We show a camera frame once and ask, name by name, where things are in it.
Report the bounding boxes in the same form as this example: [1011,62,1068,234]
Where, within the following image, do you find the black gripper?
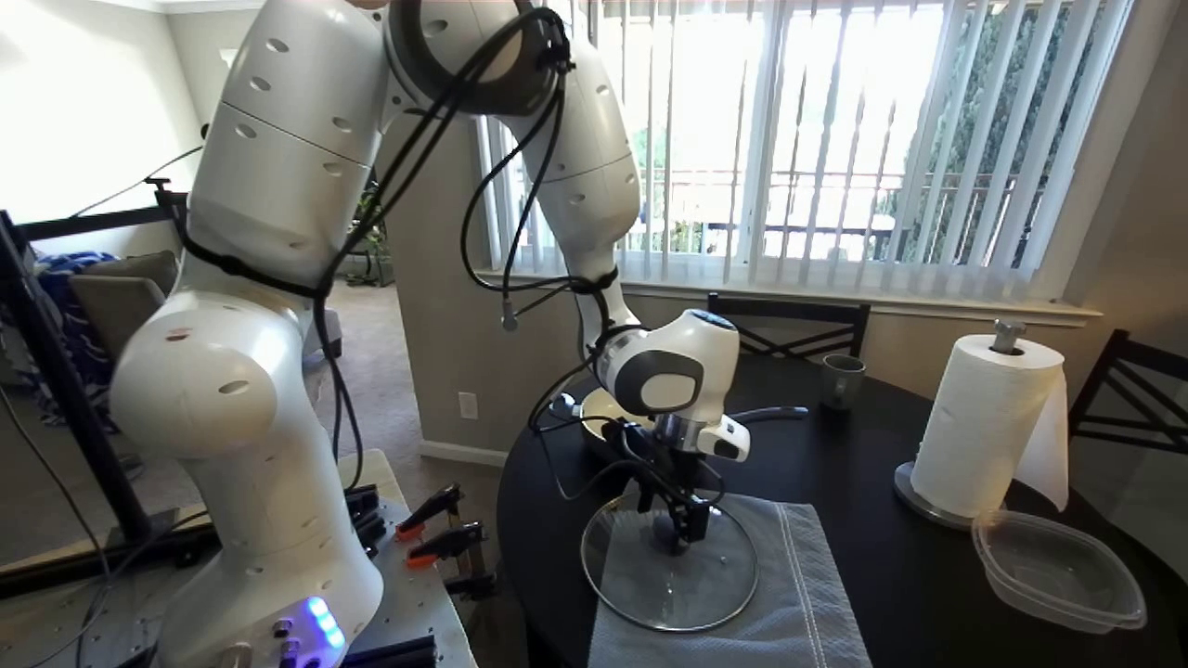
[618,419,724,551]

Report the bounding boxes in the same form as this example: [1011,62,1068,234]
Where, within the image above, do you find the glass pot lid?
[578,497,759,636]

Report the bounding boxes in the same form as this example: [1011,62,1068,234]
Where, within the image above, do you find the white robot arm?
[107,0,749,668]

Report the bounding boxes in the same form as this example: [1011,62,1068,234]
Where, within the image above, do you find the light blue cloth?
[578,495,873,668]

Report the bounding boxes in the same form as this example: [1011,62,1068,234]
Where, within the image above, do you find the round black table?
[499,378,1188,668]

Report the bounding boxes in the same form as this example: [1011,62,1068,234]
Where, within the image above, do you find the black chair by blinds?
[708,292,869,360]

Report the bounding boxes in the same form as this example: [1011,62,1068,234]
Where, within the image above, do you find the grey mug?
[822,357,865,410]

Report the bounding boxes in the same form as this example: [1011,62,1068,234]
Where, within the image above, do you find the orange black clamp left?
[398,481,466,533]

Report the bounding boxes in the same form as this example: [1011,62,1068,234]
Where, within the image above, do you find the orange black clamp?
[406,519,482,566]
[398,481,466,533]

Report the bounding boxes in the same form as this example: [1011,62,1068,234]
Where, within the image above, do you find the orange black clamp right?
[406,519,482,566]

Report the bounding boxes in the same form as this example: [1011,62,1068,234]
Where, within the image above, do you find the paper towel roll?
[895,320,1068,529]

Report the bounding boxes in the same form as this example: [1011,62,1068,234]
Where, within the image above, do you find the white vertical blinds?
[472,0,1140,304]

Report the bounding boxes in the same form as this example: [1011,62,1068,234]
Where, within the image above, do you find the clear plastic container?
[972,513,1147,636]

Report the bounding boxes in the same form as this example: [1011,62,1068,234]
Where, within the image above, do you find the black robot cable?
[310,2,624,497]

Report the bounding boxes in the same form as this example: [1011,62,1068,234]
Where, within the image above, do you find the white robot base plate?
[70,444,482,668]

